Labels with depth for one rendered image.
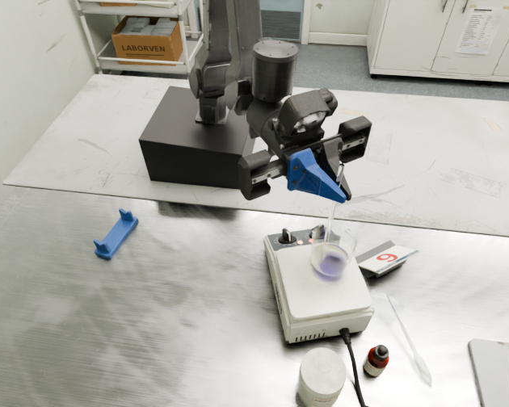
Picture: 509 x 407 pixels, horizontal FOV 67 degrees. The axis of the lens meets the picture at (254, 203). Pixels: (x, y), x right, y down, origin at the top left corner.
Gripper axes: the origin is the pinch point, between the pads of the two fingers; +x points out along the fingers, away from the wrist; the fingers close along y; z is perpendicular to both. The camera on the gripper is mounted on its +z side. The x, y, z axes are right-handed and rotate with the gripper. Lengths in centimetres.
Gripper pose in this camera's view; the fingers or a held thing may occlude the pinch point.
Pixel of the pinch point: (330, 181)
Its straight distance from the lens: 47.1
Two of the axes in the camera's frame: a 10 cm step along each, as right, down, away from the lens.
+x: 4.6, 6.5, -6.1
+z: -0.1, -6.8, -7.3
